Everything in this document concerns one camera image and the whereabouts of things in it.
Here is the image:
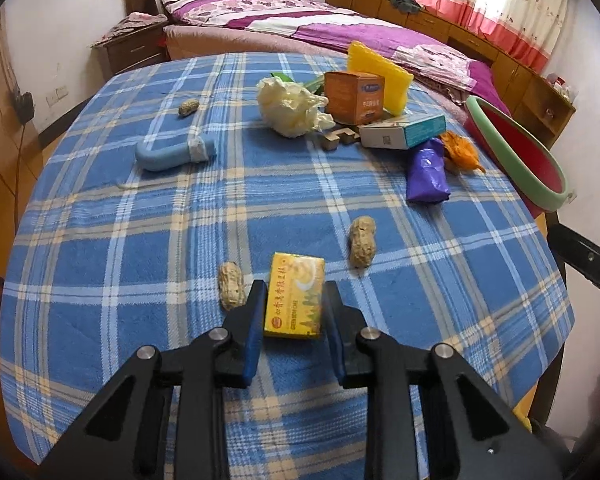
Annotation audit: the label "grey cloth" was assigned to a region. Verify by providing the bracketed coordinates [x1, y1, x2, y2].
[380, 0, 424, 14]

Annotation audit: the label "crumpled white tissue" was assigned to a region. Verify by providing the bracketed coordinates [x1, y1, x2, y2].
[256, 76, 336, 137]

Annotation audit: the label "purple plastic packet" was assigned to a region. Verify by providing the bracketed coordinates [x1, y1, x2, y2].
[406, 137, 452, 204]

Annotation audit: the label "blue plaid blanket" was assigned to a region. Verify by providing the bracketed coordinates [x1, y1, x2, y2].
[0, 51, 576, 480]

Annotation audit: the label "green snack wrapper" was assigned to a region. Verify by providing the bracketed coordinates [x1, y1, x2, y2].
[270, 72, 327, 97]

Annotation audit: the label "yellow sponge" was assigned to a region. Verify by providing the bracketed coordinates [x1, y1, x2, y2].
[346, 41, 415, 117]

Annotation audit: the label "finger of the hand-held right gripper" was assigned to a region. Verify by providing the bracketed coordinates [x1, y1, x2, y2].
[547, 222, 600, 306]

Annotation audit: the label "black table frame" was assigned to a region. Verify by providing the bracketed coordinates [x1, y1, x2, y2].
[527, 210, 571, 426]

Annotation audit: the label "yellow snack box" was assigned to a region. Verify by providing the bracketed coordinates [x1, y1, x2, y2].
[263, 252, 326, 339]

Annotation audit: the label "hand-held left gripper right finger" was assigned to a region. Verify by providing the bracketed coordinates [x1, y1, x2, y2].
[320, 280, 563, 480]

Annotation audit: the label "black plug adapter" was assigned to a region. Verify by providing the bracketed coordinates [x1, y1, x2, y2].
[12, 89, 36, 123]

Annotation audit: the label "dark wooden nightstand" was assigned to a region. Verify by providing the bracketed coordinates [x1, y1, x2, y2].
[91, 17, 170, 79]

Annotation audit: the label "bed with purple blanket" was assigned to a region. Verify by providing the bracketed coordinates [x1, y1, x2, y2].
[162, 0, 481, 106]

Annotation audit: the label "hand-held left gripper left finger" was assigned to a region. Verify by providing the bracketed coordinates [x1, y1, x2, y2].
[37, 280, 268, 480]

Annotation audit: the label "teal and white box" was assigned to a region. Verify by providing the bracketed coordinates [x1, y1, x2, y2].
[359, 112, 447, 151]

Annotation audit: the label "orange cardboard box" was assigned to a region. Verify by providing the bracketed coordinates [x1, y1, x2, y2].
[324, 71, 386, 126]

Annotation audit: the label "black cable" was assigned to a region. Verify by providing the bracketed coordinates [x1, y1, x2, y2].
[11, 120, 30, 241]

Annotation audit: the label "bed with pink sheet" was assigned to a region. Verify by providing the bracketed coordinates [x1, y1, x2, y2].
[162, 24, 513, 117]

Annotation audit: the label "pink and white curtain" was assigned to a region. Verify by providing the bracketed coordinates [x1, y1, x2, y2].
[377, 0, 578, 73]

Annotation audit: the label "wooden wardrobe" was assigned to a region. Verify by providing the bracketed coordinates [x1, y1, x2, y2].
[0, 20, 46, 281]

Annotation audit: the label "long wooden cabinet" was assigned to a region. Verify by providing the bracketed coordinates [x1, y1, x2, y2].
[325, 0, 578, 151]

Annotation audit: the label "crumpled orange wrapper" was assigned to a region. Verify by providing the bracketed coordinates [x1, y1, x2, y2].
[440, 131, 486, 176]

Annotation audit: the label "floral cloth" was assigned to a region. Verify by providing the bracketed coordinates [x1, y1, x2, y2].
[92, 12, 167, 47]

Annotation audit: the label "small items on cabinet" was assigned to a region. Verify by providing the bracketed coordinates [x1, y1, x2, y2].
[546, 73, 579, 104]

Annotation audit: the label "blue foam tube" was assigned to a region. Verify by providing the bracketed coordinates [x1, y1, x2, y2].
[134, 135, 217, 172]

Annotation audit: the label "red basin with green rim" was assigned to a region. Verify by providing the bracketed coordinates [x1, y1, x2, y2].
[465, 95, 576, 218]

